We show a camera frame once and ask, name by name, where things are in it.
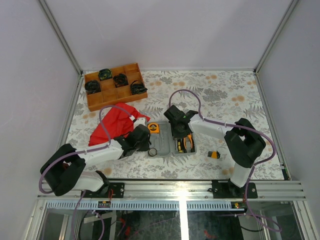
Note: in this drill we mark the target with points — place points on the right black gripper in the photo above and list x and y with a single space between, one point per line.
174 136

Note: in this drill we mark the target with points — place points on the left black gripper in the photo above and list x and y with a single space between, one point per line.
147 146

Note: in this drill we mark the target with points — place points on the orange handled pliers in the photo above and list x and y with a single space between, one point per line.
189 142

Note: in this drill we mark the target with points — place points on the black electrical tape roll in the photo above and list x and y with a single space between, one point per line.
152 152

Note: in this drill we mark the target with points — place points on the orange tape measure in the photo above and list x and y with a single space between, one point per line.
153 128

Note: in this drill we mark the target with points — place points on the black yellow screwdriver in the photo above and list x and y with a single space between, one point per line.
179 146
183 145

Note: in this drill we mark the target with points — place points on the grey plastic tool case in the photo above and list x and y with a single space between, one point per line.
165 143

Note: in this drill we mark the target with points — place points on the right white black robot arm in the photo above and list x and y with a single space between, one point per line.
242 139

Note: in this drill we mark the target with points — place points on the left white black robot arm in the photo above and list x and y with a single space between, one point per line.
65 169

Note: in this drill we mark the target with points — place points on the floral table mat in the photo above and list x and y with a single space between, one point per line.
223 95

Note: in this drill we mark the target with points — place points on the red cloth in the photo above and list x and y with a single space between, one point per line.
117 123

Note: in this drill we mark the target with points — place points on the black hex key set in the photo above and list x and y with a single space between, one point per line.
214 154

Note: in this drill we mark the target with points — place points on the wooden compartment tray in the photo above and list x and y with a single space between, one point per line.
110 93

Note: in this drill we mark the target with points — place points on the aluminium mounting rail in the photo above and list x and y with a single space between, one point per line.
257 190

